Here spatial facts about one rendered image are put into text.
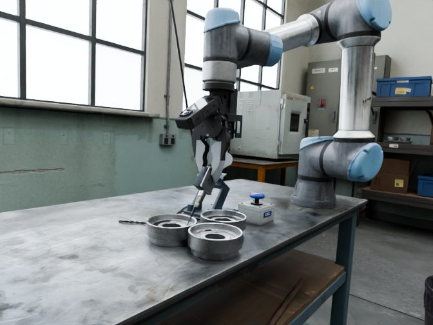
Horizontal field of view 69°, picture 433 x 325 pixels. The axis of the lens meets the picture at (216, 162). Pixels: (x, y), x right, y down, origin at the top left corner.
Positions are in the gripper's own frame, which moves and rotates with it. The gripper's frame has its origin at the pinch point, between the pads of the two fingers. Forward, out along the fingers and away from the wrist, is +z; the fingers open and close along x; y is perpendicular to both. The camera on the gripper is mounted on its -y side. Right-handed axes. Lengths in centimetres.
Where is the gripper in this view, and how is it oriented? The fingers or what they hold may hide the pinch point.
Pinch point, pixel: (207, 175)
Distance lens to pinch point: 69.9
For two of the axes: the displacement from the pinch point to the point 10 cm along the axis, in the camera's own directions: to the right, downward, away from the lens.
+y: 6.0, -0.5, 8.0
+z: -0.5, 9.9, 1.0
